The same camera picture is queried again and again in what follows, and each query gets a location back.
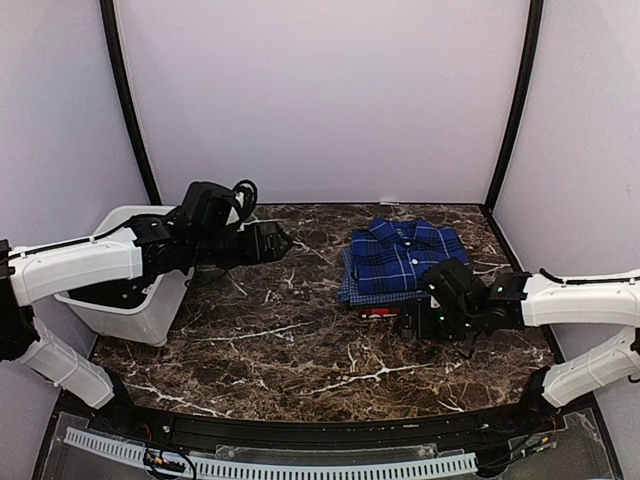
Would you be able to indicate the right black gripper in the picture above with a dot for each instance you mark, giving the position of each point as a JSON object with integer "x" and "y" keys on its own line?
{"x": 424, "y": 330}

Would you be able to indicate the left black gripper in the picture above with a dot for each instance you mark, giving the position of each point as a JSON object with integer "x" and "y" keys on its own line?
{"x": 256, "y": 254}

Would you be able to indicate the red black shirt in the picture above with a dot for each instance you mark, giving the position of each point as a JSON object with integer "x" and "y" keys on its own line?
{"x": 379, "y": 313}

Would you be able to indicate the dark blue plaid shirt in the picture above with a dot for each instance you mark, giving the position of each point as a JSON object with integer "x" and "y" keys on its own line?
{"x": 393, "y": 256}

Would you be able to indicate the light blue checked shirt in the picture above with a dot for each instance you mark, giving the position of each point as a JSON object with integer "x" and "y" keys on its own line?
{"x": 350, "y": 293}

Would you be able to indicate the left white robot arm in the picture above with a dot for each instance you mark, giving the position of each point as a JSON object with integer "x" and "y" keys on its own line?
{"x": 141, "y": 246}

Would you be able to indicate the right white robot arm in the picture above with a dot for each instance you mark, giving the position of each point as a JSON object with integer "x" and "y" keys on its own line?
{"x": 525, "y": 300}

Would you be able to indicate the white plastic bin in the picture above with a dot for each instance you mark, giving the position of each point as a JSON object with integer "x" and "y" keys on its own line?
{"x": 140, "y": 310}

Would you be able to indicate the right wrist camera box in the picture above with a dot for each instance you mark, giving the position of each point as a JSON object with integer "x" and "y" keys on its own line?
{"x": 454, "y": 286}

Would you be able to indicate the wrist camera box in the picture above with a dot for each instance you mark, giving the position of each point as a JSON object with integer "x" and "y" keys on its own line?
{"x": 454, "y": 286}
{"x": 210, "y": 207}

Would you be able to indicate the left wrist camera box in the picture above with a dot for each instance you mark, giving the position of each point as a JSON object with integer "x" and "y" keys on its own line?
{"x": 210, "y": 207}

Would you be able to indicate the left black frame post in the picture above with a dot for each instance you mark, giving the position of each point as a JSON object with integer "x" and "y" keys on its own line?
{"x": 128, "y": 110}

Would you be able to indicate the black frame post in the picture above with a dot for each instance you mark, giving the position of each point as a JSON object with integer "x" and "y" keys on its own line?
{"x": 524, "y": 74}
{"x": 128, "y": 110}

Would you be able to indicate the black front rail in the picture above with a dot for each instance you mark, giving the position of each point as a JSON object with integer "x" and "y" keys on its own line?
{"x": 483, "y": 429}

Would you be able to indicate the white slotted cable duct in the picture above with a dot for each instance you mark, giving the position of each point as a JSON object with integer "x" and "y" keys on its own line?
{"x": 247, "y": 463}

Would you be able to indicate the right black frame post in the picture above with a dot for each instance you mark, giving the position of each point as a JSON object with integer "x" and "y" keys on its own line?
{"x": 524, "y": 74}

